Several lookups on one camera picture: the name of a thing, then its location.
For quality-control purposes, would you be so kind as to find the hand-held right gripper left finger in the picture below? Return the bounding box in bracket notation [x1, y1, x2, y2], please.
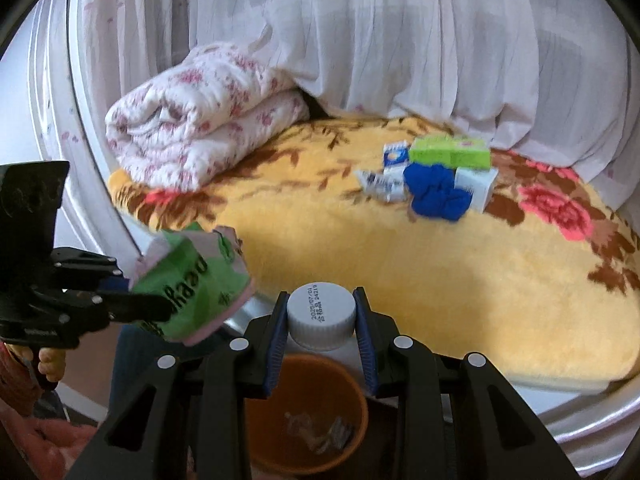
[65, 290, 293, 480]

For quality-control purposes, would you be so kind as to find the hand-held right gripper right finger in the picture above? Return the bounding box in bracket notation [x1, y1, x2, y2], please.
[352, 287, 581, 480]

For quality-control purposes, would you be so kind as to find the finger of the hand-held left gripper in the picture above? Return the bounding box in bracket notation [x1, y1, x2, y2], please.
[50, 246, 130, 292]
[55, 289, 173, 337]

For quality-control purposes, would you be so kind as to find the white plastic bottle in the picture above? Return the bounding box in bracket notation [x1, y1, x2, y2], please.
[280, 282, 368, 386]

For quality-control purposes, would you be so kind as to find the orange trash bin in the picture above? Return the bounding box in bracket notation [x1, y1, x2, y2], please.
[245, 354, 370, 476]

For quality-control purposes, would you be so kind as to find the green pink packet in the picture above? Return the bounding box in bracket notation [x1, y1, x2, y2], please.
[129, 225, 257, 346]

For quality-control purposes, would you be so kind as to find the clear wrapper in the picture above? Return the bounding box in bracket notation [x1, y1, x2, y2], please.
[285, 412, 356, 456]

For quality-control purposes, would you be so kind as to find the green snack packet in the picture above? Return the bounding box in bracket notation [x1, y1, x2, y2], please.
[409, 135, 492, 171]

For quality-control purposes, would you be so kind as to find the person's left forearm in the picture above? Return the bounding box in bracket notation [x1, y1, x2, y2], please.
[0, 342, 48, 426]

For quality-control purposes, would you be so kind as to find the person's left hand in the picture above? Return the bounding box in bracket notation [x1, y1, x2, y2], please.
[30, 345, 67, 388]

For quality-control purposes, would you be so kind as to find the yellow floral blanket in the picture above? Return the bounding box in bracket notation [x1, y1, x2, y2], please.
[107, 115, 640, 393]

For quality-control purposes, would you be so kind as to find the silver white wrapper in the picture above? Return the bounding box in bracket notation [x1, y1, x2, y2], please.
[356, 167, 408, 204]

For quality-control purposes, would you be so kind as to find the blue cloth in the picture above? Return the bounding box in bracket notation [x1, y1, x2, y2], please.
[403, 162, 475, 222]

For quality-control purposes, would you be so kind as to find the folded floral quilt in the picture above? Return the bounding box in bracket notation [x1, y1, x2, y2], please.
[105, 44, 311, 192]

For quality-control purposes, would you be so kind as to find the small blue white box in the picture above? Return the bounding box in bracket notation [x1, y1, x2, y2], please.
[383, 141, 412, 168]

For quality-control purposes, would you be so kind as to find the white carton box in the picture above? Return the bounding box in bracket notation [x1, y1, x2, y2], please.
[454, 166, 499, 213]

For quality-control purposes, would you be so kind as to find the white sheer curtain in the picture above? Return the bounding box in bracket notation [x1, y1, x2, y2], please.
[30, 0, 636, 211]

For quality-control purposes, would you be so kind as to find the white round bed frame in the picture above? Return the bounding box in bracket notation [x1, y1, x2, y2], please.
[65, 0, 640, 478]

